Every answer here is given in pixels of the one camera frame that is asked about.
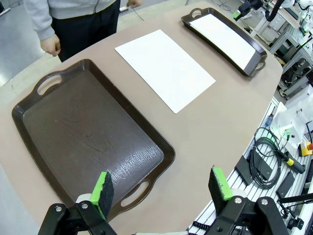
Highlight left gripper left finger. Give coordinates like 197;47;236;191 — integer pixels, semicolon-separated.
38;170;118;235

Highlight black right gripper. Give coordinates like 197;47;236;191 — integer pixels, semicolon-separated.
232;0;262;21

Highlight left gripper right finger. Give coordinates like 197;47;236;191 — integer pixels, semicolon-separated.
207;166;289;235

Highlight white A4 paper sheet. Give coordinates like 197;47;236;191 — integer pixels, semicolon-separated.
114;29;217;115
189;13;257;71

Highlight person's right forearm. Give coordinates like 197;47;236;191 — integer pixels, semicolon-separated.
23;0;56;42

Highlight person's right hand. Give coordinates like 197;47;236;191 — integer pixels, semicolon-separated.
40;33;61;57

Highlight aluminium slotted rig base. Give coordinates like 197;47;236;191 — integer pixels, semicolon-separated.
188;95;313;235

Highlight large black plate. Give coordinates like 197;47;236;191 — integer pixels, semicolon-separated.
234;155;273;186

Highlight brown tray holding papers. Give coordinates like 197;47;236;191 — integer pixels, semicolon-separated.
180;7;268;78

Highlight empty brown plastic tray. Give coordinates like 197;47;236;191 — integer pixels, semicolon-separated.
11;58;176;225

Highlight small black plate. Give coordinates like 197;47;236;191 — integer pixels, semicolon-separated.
276;171;295;199

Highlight yellow emergency stop box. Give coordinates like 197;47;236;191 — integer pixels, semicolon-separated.
298;141;313;157

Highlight white plastic cover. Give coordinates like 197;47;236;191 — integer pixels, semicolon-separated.
271;96;313;154

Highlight person in grey hoodie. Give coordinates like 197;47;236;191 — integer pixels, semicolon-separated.
23;0;122;63

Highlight black corrugated cable hose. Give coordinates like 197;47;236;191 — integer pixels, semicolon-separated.
265;0;286;23

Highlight black coiled cable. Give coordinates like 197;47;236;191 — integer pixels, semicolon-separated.
249;127;284;190

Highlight black spiral cable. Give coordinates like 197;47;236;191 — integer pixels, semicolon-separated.
193;220;211;231

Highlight black metal bracket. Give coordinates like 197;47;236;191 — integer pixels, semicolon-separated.
277;193;313;230

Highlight black yellow handle device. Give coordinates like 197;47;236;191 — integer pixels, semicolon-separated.
273;149;306;175

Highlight metal frame shelf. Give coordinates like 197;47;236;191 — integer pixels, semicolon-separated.
277;24;313;100

